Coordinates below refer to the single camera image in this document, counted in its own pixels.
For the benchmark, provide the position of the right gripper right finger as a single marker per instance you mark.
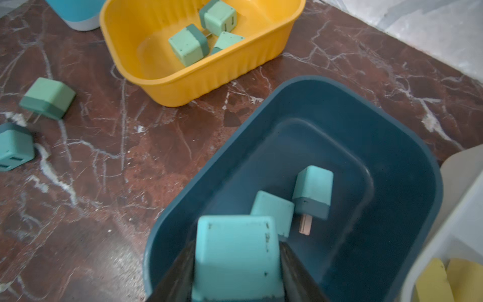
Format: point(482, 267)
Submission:
point(298, 283)

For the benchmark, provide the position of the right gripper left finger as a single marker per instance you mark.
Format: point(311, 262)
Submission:
point(176, 285)

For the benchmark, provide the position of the teal plug bottom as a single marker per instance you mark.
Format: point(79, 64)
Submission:
point(237, 258)

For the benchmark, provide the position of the teal plug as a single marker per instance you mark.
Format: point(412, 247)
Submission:
point(17, 146)
point(282, 210)
point(312, 196)
point(237, 258)

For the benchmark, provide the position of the yellow plug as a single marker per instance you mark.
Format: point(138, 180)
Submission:
point(433, 284)
point(465, 278)

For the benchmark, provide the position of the green plug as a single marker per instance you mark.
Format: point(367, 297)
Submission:
point(217, 17)
point(189, 45)
point(226, 40)
point(48, 98)

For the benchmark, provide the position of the dark teal storage box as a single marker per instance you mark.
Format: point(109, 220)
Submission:
point(387, 188)

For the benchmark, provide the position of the white plastic storage box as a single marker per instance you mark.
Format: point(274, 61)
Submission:
point(457, 229)

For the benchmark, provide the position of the yellow plastic storage box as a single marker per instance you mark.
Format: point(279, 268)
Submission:
point(137, 34)

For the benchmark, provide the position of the teal spray bottle pink trigger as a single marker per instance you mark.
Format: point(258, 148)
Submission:
point(79, 15)

